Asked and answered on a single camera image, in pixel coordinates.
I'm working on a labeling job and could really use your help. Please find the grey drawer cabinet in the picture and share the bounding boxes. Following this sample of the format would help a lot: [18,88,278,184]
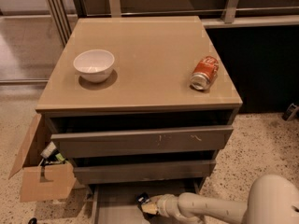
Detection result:
[35,15,243,224]

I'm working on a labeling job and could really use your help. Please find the green packet in box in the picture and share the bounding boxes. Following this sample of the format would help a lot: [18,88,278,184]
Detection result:
[55,153,65,162]

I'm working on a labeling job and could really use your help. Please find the white ceramic bowl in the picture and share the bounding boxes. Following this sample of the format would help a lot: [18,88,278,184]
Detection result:
[73,49,115,83]

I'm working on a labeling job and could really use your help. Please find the brown cardboard box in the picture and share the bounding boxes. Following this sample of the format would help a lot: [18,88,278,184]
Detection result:
[8,114,76,203]

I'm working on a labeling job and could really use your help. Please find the metal railing frame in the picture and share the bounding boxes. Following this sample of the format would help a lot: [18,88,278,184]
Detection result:
[46,0,299,42]

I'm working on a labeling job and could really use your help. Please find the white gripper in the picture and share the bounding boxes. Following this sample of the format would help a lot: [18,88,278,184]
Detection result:
[141,194,180,220]

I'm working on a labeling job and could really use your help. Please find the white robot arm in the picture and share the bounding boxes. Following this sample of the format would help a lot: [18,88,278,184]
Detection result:
[138,175,299,224]

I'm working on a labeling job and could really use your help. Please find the grey middle drawer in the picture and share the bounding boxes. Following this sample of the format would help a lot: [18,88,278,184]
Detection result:
[74,160,216,185]

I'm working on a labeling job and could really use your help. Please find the grey bottom drawer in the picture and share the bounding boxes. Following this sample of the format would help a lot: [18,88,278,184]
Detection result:
[91,179,199,224]

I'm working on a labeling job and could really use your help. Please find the grey drawer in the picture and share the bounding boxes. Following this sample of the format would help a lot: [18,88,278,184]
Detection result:
[51,125,233,158]
[91,179,199,224]
[74,160,216,185]

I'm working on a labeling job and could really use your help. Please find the dark blue rxbar wrapper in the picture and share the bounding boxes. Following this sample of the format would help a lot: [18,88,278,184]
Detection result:
[136,192,150,205]

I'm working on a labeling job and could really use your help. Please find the white packet in box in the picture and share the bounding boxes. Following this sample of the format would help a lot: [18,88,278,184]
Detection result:
[41,142,57,159]

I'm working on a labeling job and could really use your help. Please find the orange soda can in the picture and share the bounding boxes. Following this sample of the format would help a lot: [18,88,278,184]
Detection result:
[190,56,219,91]

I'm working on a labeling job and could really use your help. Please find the grey top drawer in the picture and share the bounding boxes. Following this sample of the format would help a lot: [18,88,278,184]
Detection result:
[51,125,233,158]

